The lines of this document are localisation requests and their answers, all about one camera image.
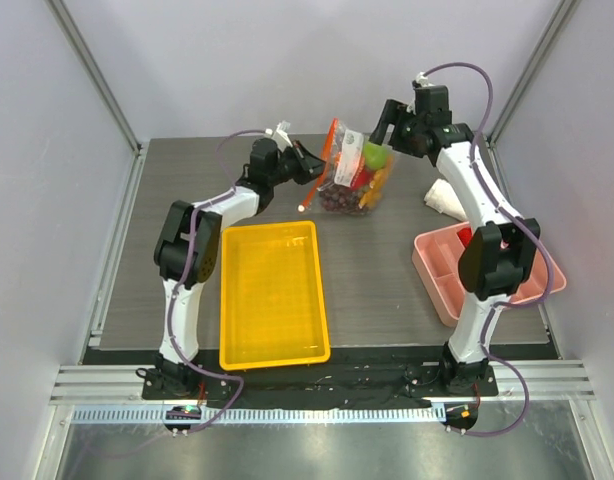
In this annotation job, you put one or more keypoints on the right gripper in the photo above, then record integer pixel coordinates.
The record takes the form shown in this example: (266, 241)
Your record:
(393, 118)

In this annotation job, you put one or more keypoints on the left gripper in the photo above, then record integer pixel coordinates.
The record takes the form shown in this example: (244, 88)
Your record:
(310, 166)

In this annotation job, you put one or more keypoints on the clear zip top bag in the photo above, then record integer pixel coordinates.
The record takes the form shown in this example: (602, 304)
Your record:
(342, 152)

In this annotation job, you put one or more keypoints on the purple fake grapes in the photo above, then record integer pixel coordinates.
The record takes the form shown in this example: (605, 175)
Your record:
(340, 199)

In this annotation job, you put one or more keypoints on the red fake fruit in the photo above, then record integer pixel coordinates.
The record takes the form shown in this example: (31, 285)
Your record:
(361, 179)

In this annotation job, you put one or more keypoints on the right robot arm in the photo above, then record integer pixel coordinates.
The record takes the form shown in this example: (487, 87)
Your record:
(452, 149)

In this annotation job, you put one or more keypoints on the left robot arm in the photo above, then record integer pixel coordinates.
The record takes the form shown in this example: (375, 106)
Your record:
(187, 250)

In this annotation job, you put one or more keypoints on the green fake apple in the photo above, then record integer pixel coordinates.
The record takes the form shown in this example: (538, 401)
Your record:
(375, 156)

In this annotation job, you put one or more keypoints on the white crumpled cloth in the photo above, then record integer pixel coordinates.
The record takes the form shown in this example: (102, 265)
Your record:
(442, 198)

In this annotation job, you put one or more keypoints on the red object in organizer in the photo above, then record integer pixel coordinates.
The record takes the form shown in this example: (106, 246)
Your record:
(465, 235)

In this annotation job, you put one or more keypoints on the yellow plastic tray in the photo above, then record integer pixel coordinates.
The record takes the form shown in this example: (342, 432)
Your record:
(273, 311)

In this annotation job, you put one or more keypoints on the pink divided organizer box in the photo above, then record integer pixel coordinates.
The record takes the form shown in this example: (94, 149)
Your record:
(499, 260)

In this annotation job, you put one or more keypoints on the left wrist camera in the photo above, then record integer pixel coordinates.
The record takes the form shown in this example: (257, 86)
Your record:
(279, 134)

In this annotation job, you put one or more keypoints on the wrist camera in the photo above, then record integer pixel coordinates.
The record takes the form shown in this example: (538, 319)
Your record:
(421, 81)
(279, 134)

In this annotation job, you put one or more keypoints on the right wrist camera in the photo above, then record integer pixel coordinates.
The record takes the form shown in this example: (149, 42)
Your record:
(421, 81)

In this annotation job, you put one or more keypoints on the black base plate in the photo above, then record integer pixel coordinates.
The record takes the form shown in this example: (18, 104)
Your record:
(353, 378)

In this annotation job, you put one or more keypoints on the white slotted cable duct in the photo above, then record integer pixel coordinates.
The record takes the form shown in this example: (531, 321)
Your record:
(171, 414)

